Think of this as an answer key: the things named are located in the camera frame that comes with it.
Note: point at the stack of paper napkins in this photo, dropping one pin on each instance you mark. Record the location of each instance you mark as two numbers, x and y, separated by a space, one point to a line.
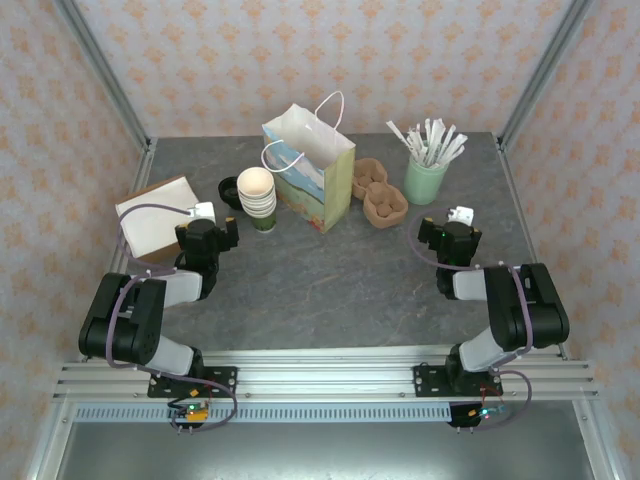
150 215

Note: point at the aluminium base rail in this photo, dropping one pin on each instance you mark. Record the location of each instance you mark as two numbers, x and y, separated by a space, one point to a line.
325 372

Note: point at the paper wrapped straw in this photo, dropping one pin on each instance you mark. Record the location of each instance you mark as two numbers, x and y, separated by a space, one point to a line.
460 142
397 131
414 140
450 137
428 132
439 132

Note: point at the stack of paper cups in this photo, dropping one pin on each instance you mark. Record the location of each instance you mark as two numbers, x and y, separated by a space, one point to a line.
256 200

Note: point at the printed paper gift bag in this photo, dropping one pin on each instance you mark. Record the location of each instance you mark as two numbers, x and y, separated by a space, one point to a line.
300 185

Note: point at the stack of black lids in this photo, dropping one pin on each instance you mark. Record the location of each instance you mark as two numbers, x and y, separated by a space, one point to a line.
227 190

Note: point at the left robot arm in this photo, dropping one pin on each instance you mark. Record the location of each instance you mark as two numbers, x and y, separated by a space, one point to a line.
125 320

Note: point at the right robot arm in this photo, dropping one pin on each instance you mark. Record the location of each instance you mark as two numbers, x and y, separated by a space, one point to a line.
525 310

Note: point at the grey metal panel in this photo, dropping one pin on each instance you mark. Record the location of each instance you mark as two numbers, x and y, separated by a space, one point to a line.
325 455

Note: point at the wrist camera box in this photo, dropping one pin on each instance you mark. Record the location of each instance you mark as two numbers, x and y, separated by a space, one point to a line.
204 211
462 215

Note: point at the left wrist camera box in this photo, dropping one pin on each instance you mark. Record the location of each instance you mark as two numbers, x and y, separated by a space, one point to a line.
204 211

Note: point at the green straw holder cup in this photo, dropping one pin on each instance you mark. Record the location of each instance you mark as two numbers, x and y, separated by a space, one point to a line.
425 185

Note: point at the aluminium table side rail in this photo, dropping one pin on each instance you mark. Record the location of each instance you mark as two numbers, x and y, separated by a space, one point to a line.
40 462
597 440

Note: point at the aluminium frame post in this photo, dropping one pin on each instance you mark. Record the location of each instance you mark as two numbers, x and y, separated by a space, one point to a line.
105 70
544 70

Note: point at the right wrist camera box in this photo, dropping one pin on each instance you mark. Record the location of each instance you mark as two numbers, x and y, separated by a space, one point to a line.
462 215

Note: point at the brown pulp cup carrier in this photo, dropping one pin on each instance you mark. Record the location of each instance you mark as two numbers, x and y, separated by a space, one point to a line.
385 210

